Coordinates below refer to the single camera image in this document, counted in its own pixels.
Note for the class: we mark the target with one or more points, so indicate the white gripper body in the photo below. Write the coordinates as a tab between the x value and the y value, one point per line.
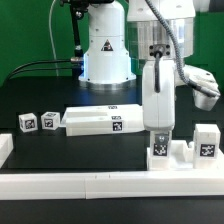
158	107

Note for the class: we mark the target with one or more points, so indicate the white chair seat block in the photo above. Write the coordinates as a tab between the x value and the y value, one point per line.
183	157

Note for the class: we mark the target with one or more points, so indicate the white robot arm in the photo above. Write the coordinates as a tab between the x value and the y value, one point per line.
162	37

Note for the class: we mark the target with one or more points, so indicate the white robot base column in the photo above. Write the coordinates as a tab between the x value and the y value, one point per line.
107	64

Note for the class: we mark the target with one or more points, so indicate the white tagged cube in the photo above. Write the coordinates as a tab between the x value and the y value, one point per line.
50	120
28	122

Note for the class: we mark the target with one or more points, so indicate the white left fence piece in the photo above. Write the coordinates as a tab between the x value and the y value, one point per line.
6	147

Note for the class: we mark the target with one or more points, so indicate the white flat base plate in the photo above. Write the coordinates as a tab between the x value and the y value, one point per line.
85	111

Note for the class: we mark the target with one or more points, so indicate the white L-shaped fence rail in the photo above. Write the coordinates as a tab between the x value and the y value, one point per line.
178	182

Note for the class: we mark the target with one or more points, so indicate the white chair back frame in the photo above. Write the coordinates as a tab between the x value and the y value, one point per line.
98	125

